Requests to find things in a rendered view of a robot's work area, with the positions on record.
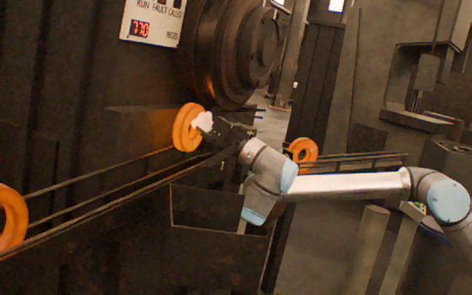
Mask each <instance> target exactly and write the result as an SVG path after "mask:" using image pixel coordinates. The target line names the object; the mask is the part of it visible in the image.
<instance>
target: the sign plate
mask: <svg viewBox="0 0 472 295"><path fill-rule="evenodd" d="M186 2H187V0H182V4H181V8H180V9H179V8H176V7H174V0H167V1H166V4H164V3H161V2H159V1H158V0H126V7H125V10H124V13H123V19H122V24H121V34H120V39H123V40H130V41H139V42H143V43H148V44H155V45H161V46H167V47H172V48H174V47H176V48H178V46H179V41H180V32H181V28H182V23H183V18H184V15H185V6H186ZM134 21H136V22H137V23H138V25H137V23H134ZM140 23H142V24H143V27H142V25H141V24H140ZM145 24H148V26H147V25H145ZM144 25H145V29H144ZM136 29H137V32H136ZM141 30H142V33H141ZM143 31H144V34H146V32H147V35H146V36H144V35H143Z"/></svg>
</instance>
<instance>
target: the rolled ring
mask: <svg viewBox="0 0 472 295"><path fill-rule="evenodd" d="M0 203H1V204H2V205H4V207H5V212H6V218H7V223H6V225H5V228H4V231H3V233H2V236H1V237H0V252H1V251H2V250H5V249H7V248H9V247H12V246H15V245H16V244H20V243H22V242H23V240H24V236H25V235H26V232H27V227H28V223H29V214H28V209H27V204H26V203H25V201H24V199H23V197H22V196H21V195H20V194H19V193H18V192H17V191H16V190H14V189H12V188H9V187H7V186H6V185H3V184H1V183H0Z"/></svg>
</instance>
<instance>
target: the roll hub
mask: <svg viewBox="0 0 472 295"><path fill-rule="evenodd" d="M275 11H276V15H277V14H278V13H279V11H278V10H277V9H276V8H267V7H257V8H255V9H254V10H253V11H252V12H251V13H249V17H248V18H247V19H246V20H245V22H244V26H243V28H242V29H241V32H240V35H239V44H238V50H237V71H238V75H239V81H240V82H241V83H242V84H243V85H244V86H246V87H250V88H254V89H262V88H264V87H265V86H266V85H267V84H269V82H270V81H271V79H272V78H271V72H276V69H277V67H278V62H279V59H280V55H281V53H282V46H280V42H281V40H283V36H284V31H283V27H282V18H281V19H280V20H277V19H276V17H275V19H273V18H274V14H275ZM263 18H266V24H265V25H263V24H261V20H262V19H263ZM252 53H255V60H254V61H251V56H252ZM258 80H260V81H261V84H260V86H259V87H256V82H257V81H258Z"/></svg>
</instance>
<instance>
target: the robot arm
mask: <svg viewBox="0 0 472 295"><path fill-rule="evenodd" d="M230 118H231V119H232V120H234V121H236V120H235V119H234V118H232V117H231V116H229V115H227V116H226V118H225V119H224V118H223V117H222V116H217V119H216V120H215V121H214V122H212V113H211V112H210V111H207V112H206V113H205V112H201V113H200V114H199V115H198V116H197V117H196V118H195V119H194V120H193V121H192V122H191V124H192V127H193V128H194V129H195V131H196V132H197V133H198V134H199V135H200V136H202V137H203V138H205V139H206V140H207V141H209V143H212V144H214V145H216V146H218V147H221V148H222V149H224V148H225V149H224V150H223V151H222V152H220V153H219V154H217V155H216V156H213V157H210V158H209V159H208V160H207V161H206V165H207V168H208V169H215V168H217V167H218V166H219V165H221V163H223V161H225V160H228V159H230V158H231V157H232V156H234V155H235V157H236V158H237V159H238V160H239V163H240V164H241V165H243V166H244V167H245V168H246V169H248V170H249V171H251V172H252V173H254V174H252V175H250V176H248V177H247V178H246V180H245V182H244V184H243V187H242V191H243V193H242V194H244V195H245V198H244V205H243V209H242V213H241V216H240V217H241V218H243V219H244V220H245V221H246V222H248V223H252V224H254V225H261V224H262V223H263V222H264V221H265V220H266V217H267V215H268V214H269V212H270V211H271V209H272V208H273V207H274V205H275V203H279V202H306V201H338V200H372V199H375V198H400V199H401V200H402V201H412V202H417V203H422V204H423V205H425V207H426V208H428V211H429V212H430V213H431V214H432V216H433V218H434V219H435V221H436V222H437V225H438V226H440V227H441V230H442V231H443V232H444V234H445V235H446V236H447V239H448V240H449V242H450V244H451V245H452V246H453V249H454V250H455V253H457V255H458V257H459V258H460V259H461V261H462V262H463V264H464V266H465V268H466V270H467V271H468V273H469V274H470V275H471V277H472V207H471V205H470V198H469V194H468V192H467V191H466V190H465V188H464V187H463V186H462V185H461V184H460V183H459V182H457V181H456V182H455V181H454V180H451V179H450V178H448V177H447V176H445V175H444V174H442V173H441V172H439V171H435V170H432V169H425V168H418V167H404V168H400V170H399V171H398V172H385V173H364V174H329V175H299V176H297V173H298V166H297V164H295V163H294V162H293V161H292V160H291V159H290V158H285V156H283V155H281V154H280V153H279V152H277V151H275V150H274V149H272V148H271V147H270V146H268V145H267V144H265V143H263V142H261V141H260V140H258V139H256V138H255V137H254V138H253V136H254V133H253V132H252V131H250V130H248V129H247V128H245V127H244V126H241V125H240V122H238V121H236V122H237V123H236V124H234V123H232V122H231V121H230V120H229V119H230Z"/></svg>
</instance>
